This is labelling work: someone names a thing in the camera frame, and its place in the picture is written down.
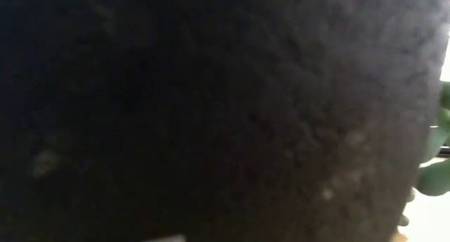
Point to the large dark round pot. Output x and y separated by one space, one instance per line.
211 94

